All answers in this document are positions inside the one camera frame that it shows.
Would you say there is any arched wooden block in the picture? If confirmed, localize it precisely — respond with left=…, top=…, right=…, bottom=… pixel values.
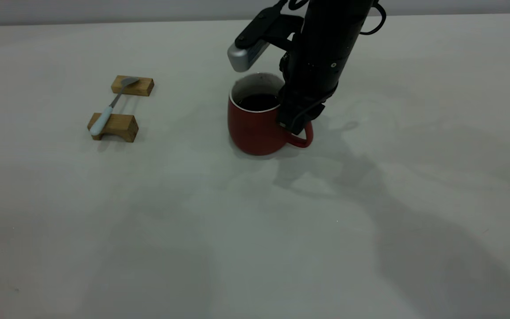
left=87, top=113, right=139, bottom=143

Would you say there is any red ceramic mug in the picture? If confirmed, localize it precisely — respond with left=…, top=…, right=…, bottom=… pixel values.
left=228, top=72, right=314, bottom=156

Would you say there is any pale blue handled spoon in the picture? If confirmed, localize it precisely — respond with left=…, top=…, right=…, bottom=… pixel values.
left=89, top=78, right=140, bottom=137

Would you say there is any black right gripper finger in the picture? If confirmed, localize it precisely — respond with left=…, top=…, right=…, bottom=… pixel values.
left=297, top=101, right=326, bottom=136
left=276, top=86, right=301, bottom=132

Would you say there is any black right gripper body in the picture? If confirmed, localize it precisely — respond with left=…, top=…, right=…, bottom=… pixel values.
left=280, top=47, right=349, bottom=111

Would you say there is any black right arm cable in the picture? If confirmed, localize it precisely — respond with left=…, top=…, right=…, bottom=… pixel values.
left=360, top=0, right=387, bottom=36

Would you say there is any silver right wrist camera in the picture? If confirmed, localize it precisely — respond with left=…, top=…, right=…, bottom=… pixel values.
left=227, top=6, right=304, bottom=73

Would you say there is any flat wooden block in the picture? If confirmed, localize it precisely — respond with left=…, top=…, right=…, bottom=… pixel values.
left=111, top=75, right=155, bottom=97

